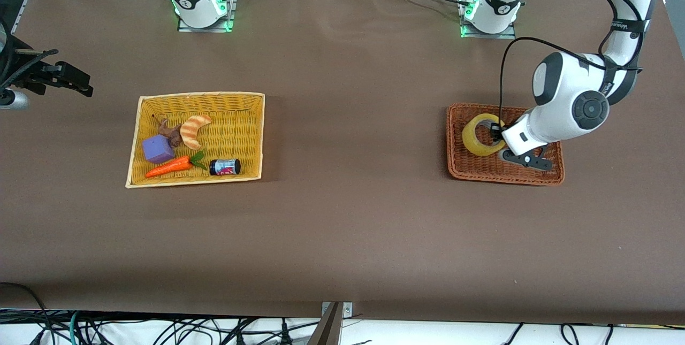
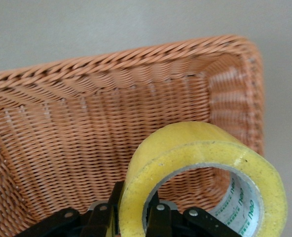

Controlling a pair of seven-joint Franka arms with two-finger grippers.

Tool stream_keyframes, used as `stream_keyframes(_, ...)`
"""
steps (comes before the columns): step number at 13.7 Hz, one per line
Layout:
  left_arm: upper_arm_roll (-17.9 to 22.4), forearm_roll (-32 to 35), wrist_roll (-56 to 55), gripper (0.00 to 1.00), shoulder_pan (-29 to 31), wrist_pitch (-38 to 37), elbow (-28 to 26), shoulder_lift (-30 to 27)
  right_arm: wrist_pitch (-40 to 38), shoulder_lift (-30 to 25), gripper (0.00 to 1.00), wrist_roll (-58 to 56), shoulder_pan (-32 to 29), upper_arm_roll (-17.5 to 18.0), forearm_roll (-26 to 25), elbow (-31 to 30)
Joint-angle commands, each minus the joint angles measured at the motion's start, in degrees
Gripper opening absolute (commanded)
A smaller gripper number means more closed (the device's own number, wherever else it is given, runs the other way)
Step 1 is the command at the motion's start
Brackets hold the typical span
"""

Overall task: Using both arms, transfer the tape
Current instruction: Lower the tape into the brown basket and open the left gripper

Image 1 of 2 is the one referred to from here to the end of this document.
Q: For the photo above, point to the brown wicker basket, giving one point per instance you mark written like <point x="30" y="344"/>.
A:
<point x="465" y="169"/>

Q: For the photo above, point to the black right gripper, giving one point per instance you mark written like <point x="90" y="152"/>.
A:
<point x="36" y="78"/>

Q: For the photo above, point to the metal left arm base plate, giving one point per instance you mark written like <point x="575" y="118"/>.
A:
<point x="508" y="36"/>

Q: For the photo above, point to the yellow wicker basket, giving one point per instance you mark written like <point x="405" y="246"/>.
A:
<point x="241" y="115"/>

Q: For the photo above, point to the silver table edge bracket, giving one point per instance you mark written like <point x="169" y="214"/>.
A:
<point x="348" y="310"/>

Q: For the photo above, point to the brown root toy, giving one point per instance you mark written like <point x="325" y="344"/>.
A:
<point x="170" y="132"/>

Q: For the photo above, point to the grey metal bar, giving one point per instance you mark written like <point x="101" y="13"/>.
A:
<point x="329" y="329"/>

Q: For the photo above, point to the orange toy carrot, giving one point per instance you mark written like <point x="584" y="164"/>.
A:
<point x="168" y="167"/>

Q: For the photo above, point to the small black can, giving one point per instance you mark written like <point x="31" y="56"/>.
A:
<point x="225" y="167"/>

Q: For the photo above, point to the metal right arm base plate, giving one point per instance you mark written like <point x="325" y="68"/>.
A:
<point x="184" y="29"/>

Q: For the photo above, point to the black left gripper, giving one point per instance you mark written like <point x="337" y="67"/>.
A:
<point x="496" y="132"/>

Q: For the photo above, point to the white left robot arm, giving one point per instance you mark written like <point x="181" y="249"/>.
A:
<point x="567" y="99"/>

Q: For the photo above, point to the yellow transparent tape roll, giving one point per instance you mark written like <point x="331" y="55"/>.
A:
<point x="471" y="139"/>

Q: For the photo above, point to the purple cube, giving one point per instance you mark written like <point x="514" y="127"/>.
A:
<point x="158" y="150"/>

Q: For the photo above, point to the toy croissant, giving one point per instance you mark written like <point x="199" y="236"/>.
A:
<point x="188" y="131"/>

